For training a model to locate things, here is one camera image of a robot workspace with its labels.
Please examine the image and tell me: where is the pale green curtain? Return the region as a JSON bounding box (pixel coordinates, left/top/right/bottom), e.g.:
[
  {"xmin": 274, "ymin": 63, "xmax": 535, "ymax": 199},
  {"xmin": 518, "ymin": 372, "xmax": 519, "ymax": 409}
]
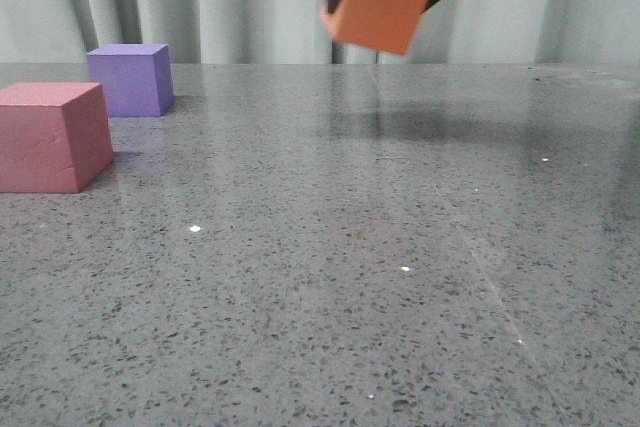
[{"xmin": 1, "ymin": 0, "xmax": 639, "ymax": 64}]

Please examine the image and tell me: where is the purple foam cube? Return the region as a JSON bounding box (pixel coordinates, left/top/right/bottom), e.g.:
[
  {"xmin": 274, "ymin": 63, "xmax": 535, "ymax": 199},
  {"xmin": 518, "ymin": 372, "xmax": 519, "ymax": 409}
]
[{"xmin": 87, "ymin": 43, "xmax": 174, "ymax": 117}]

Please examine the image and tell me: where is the pink foam cube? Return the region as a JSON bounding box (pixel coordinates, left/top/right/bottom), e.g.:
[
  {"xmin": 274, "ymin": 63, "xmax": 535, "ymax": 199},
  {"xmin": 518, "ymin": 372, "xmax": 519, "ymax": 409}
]
[{"xmin": 1, "ymin": 82, "xmax": 113, "ymax": 193}]

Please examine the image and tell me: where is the orange foam cube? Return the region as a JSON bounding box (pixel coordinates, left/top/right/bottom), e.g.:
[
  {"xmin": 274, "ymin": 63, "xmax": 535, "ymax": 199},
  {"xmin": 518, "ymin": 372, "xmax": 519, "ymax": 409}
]
[{"xmin": 321, "ymin": 0, "xmax": 429, "ymax": 55}]

